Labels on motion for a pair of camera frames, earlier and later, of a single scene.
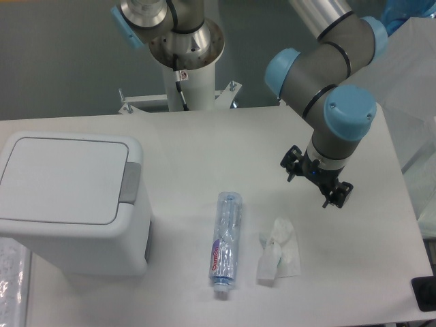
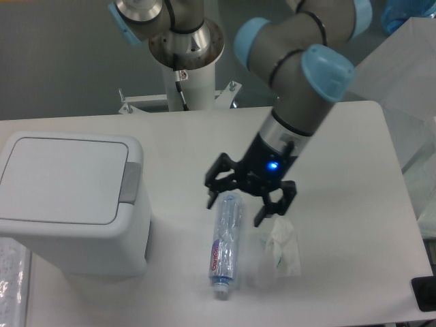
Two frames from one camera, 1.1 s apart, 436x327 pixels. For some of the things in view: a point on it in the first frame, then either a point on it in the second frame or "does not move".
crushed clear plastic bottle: (225, 252) does not move
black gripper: (324, 178) → (265, 165)
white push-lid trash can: (82, 200) does not move
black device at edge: (424, 289) does not move
